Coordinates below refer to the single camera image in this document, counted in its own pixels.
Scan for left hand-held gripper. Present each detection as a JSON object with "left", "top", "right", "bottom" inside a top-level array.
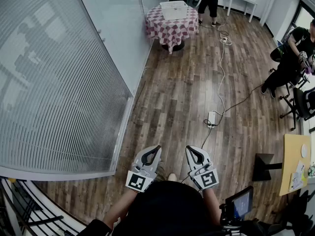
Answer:
[{"left": 125, "top": 145, "right": 162, "bottom": 193}]

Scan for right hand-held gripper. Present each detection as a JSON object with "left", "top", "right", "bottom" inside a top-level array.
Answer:
[{"left": 185, "top": 145, "right": 220, "bottom": 190}]

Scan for white perforated plastic basket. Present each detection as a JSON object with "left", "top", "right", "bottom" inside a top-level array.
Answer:
[{"left": 159, "top": 0, "right": 189, "bottom": 21}]

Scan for person's left forearm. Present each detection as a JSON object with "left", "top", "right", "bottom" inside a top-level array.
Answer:
[{"left": 102, "top": 188, "right": 139, "bottom": 231}]

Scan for person's right forearm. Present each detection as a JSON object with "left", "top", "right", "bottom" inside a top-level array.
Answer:
[{"left": 202, "top": 187, "right": 222, "bottom": 227}]

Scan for person's khaki shorts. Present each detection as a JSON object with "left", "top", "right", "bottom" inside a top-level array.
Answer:
[{"left": 154, "top": 160, "right": 169, "bottom": 183}]

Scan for person's black shirt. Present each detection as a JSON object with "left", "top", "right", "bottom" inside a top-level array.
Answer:
[{"left": 76, "top": 180, "right": 223, "bottom": 236}]

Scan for black tablet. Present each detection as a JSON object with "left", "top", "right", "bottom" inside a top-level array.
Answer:
[{"left": 225, "top": 185, "right": 254, "bottom": 221}]

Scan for black square table base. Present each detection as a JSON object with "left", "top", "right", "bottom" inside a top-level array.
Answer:
[{"left": 252, "top": 153, "right": 284, "bottom": 182}]

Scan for yellow wooden table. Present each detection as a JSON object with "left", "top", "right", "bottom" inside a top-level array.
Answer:
[{"left": 279, "top": 133, "right": 312, "bottom": 197}]

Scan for paper sheets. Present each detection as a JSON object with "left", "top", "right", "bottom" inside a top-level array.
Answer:
[{"left": 288, "top": 160, "right": 307, "bottom": 192}]

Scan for black round table base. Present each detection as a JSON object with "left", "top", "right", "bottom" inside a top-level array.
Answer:
[{"left": 161, "top": 42, "right": 186, "bottom": 52}]

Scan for black bag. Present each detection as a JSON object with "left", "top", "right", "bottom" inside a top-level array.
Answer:
[{"left": 272, "top": 189, "right": 315, "bottom": 236}]

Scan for white window blinds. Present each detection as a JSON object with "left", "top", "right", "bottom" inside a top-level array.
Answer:
[{"left": 0, "top": 0, "right": 135, "bottom": 181}]

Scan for round table with checkered cloth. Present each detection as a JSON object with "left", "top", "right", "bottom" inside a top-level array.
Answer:
[{"left": 145, "top": 3, "right": 199, "bottom": 55}]

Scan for black metal rack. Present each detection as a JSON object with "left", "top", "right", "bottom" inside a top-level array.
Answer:
[{"left": 0, "top": 177, "right": 86, "bottom": 236}]

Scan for dark framed window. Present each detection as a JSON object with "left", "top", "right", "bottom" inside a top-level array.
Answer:
[{"left": 290, "top": 0, "right": 315, "bottom": 35}]

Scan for black tablet mount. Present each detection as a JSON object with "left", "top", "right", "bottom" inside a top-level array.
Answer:
[{"left": 219, "top": 203, "right": 247, "bottom": 232}]

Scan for long black floor cable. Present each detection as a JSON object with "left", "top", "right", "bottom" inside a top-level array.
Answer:
[{"left": 213, "top": 84, "right": 265, "bottom": 128}]

